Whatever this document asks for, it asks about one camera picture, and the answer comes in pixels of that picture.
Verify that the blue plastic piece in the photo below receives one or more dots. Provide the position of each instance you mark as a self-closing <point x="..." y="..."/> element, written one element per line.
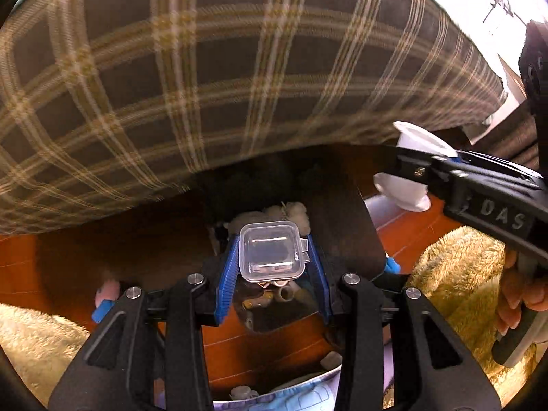
<point x="391" y="265"/>
<point x="102" y="311"/>

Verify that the plaid bed mattress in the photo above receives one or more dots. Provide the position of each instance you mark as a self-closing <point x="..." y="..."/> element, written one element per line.
<point x="214" y="72"/>

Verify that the blue printed white cloth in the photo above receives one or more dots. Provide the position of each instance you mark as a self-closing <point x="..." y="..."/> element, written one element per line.
<point x="291" y="394"/>

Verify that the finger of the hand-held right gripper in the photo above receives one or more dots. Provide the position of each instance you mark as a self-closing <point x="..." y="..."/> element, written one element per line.
<point x="417" y="169"/>
<point x="501" y="169"/>

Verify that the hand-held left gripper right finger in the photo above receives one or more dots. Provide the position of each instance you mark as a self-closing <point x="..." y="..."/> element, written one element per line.
<point x="320" y="282"/>

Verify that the pink soft object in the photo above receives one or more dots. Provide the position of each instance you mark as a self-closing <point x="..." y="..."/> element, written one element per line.
<point x="108" y="292"/>

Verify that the small white scrap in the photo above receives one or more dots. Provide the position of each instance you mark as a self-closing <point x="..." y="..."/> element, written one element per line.
<point x="244" y="391"/>
<point x="332" y="359"/>

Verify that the person's right hand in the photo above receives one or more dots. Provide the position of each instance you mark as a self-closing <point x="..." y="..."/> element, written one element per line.
<point x="509" y="291"/>

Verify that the crumpled white tissue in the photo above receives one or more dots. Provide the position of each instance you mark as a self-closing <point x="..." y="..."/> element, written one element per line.
<point x="295" y="214"/>

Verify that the clear plastic box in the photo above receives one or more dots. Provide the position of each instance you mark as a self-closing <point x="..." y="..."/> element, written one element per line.
<point x="274" y="248"/>

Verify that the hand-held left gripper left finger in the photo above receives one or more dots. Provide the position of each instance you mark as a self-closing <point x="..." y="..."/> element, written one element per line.
<point x="226" y="282"/>

